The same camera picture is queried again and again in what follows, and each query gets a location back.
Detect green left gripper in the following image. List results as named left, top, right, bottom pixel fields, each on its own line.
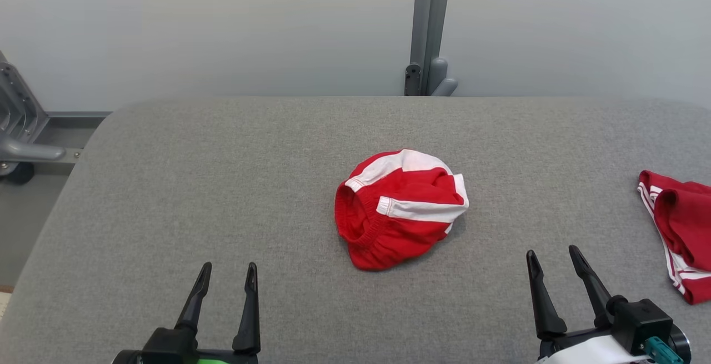
left=111, top=262, right=261, bottom=364

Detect red and white jersey shirt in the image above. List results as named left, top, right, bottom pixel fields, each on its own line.
left=637, top=169, right=711, bottom=305

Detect red and white shorts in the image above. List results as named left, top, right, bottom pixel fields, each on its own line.
left=334, top=149, right=470, bottom=271

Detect teal cable connector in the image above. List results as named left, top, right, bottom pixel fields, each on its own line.
left=644, top=337, right=684, bottom=364

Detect black caster wheel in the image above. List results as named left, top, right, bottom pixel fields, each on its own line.
left=0, top=161, right=35, bottom=185

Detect grey metal post frame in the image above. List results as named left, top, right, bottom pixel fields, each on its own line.
left=404, top=0, right=459, bottom=97

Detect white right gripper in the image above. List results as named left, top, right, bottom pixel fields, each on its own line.
left=527, top=246, right=650, bottom=364

